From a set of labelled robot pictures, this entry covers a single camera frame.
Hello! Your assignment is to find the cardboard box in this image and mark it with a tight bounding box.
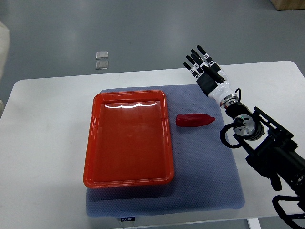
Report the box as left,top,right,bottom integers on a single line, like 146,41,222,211
270,0,305,11

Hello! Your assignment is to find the upper silver floor plate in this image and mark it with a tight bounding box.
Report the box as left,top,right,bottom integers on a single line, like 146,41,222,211
96,51,108,60

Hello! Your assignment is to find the white cloth object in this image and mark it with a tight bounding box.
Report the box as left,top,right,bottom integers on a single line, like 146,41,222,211
0,22,10,79

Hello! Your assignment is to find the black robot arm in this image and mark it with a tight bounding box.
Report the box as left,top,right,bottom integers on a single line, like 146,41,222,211
220,89,305,229

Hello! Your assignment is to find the red pepper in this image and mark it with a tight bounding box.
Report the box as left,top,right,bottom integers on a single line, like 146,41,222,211
175,114,216,127

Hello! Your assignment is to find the red plastic tray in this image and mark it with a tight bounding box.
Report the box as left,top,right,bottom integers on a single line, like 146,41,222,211
83,90,174,189

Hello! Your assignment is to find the blue-grey padded mat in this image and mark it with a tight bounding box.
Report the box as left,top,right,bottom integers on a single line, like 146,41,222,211
87,84,245,217

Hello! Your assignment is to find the black table control label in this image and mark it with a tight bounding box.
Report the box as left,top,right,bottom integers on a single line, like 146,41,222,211
120,217,135,222

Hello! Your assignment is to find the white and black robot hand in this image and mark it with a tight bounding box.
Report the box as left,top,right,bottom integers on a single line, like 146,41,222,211
183,45,240,109

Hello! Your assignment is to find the white table leg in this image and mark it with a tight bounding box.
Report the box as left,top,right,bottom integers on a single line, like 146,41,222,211
247,218,261,229

